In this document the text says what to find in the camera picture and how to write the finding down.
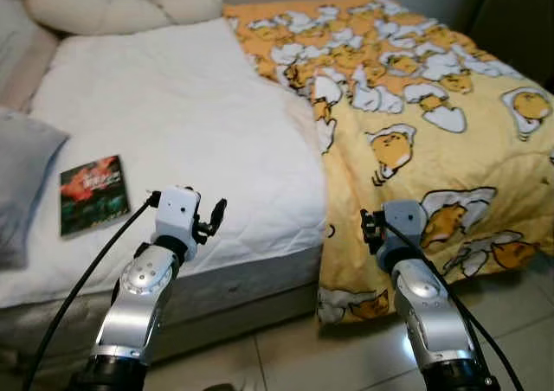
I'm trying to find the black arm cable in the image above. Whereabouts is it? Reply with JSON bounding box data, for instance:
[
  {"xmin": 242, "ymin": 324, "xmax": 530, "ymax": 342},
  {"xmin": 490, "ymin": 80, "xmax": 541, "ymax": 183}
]
[
  {"xmin": 22, "ymin": 192, "xmax": 161, "ymax": 391},
  {"xmin": 381, "ymin": 222, "xmax": 525, "ymax": 391}
]

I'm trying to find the beige twisted long pillow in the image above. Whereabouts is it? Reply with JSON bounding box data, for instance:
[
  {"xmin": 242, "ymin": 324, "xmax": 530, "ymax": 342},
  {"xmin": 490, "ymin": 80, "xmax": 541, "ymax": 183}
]
[{"xmin": 24, "ymin": 0, "xmax": 224, "ymax": 35}]

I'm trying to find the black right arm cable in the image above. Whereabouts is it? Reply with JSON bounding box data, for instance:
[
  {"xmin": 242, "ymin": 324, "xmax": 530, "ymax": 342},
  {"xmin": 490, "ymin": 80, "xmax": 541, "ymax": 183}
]
[{"xmin": 381, "ymin": 222, "xmax": 525, "ymax": 391}]

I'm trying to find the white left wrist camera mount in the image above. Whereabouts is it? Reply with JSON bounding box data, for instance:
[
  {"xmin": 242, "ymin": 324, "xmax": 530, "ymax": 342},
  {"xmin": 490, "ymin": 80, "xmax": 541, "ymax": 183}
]
[{"xmin": 154, "ymin": 186, "xmax": 202, "ymax": 258}]

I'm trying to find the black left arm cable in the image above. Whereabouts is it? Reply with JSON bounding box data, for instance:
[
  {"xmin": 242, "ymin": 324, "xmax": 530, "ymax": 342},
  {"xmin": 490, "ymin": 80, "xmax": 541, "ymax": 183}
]
[{"xmin": 22, "ymin": 192, "xmax": 161, "ymax": 391}]

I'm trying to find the small grey pillow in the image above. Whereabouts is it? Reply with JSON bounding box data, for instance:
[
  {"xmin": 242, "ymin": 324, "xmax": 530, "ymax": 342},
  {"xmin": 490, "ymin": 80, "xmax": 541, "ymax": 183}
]
[{"xmin": 0, "ymin": 107, "xmax": 70, "ymax": 269}]

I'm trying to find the yellow egg cartoon blanket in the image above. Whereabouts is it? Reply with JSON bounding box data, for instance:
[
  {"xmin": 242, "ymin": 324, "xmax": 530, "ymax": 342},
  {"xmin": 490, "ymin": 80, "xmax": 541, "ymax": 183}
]
[{"xmin": 223, "ymin": 0, "xmax": 554, "ymax": 325}]

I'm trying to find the red and teal paperback book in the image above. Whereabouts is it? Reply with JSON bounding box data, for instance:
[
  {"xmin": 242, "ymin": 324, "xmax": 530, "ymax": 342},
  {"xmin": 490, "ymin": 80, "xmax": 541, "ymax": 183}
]
[{"xmin": 59, "ymin": 155, "xmax": 131, "ymax": 239}]

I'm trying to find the white quilted mattress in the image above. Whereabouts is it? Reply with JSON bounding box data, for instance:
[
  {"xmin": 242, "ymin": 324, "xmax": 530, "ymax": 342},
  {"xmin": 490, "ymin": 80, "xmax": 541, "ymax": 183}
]
[{"xmin": 0, "ymin": 19, "xmax": 328, "ymax": 362}]

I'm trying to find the grey metal framed partition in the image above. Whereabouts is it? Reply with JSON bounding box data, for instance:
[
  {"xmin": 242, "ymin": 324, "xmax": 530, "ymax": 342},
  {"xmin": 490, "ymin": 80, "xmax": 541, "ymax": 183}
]
[{"xmin": 467, "ymin": 0, "xmax": 554, "ymax": 89}]

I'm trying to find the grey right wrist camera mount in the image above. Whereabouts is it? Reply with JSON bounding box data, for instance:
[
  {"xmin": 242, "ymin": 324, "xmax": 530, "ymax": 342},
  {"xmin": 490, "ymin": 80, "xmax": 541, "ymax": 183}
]
[{"xmin": 378, "ymin": 199, "xmax": 427, "ymax": 266}]

